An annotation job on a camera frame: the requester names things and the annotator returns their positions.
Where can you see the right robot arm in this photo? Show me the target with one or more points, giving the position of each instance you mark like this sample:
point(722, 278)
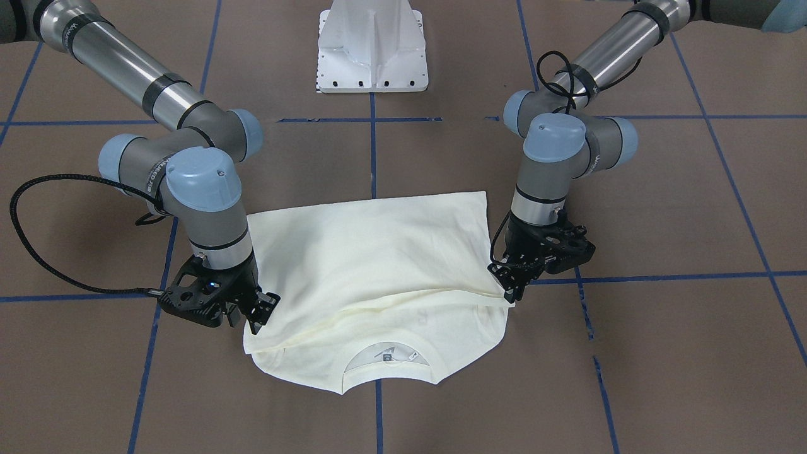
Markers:
point(188, 174)

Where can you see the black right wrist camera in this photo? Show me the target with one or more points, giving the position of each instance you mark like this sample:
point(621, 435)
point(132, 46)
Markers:
point(194, 294)

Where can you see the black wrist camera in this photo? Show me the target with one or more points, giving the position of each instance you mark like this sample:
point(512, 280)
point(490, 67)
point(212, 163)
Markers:
point(570, 250)
point(194, 294)

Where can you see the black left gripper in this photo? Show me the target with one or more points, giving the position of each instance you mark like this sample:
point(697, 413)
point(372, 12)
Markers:
point(521, 248)

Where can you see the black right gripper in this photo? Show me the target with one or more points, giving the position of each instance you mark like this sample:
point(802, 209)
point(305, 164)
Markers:
point(246, 287)

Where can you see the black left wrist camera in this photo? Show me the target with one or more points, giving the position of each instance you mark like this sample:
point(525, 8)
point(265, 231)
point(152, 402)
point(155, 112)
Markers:
point(570, 250)

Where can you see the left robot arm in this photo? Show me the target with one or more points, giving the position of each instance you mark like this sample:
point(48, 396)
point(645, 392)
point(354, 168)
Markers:
point(561, 143)

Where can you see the cream long-sleeve cat shirt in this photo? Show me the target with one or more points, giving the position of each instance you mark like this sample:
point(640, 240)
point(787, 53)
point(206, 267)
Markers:
point(381, 288)

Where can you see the white pillar base plate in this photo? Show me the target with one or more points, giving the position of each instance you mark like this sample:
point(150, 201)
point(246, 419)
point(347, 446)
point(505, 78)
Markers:
point(371, 47)

